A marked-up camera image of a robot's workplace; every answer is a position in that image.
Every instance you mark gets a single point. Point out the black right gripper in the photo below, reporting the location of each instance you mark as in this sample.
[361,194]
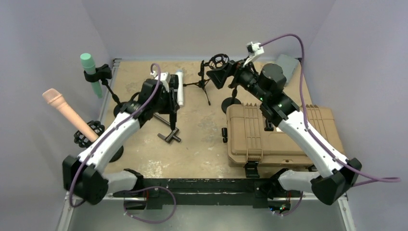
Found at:
[219,76]

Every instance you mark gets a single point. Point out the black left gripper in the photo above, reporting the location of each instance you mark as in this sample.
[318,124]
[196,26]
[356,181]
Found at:
[172,106]

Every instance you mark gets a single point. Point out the black tripod shock mount stand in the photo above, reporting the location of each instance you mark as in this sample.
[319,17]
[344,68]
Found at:
[217,61]

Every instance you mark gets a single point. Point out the white microphone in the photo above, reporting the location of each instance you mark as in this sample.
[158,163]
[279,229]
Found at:
[180,92]

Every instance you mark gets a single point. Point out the black round base clip stand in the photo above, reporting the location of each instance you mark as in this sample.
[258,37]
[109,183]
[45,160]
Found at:
[230,100]

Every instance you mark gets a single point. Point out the pink microphone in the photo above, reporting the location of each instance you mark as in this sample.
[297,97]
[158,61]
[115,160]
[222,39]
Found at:
[55,99]

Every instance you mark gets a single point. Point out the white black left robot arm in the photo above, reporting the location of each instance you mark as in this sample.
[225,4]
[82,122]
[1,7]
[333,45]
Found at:
[84,175]

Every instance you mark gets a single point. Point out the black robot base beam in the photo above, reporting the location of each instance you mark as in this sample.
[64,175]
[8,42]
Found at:
[257,193]

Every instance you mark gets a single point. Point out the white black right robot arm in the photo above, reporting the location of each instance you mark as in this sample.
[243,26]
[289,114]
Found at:
[335,173]

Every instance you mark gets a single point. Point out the black clip stand green mic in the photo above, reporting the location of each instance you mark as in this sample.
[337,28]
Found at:
[103,74]

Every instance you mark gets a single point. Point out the green microphone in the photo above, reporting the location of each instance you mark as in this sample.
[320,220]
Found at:
[89,67]

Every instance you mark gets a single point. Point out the tan hard plastic case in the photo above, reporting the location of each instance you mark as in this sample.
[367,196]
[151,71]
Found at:
[250,137]

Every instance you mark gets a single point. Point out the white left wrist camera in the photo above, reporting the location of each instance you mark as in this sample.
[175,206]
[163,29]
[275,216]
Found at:
[164,77]

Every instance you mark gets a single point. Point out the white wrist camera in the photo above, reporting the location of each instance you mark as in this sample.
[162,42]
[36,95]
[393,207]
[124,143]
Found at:
[255,50]
[164,77]

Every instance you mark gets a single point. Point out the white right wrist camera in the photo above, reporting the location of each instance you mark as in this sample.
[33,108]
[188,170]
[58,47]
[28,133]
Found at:
[255,50]

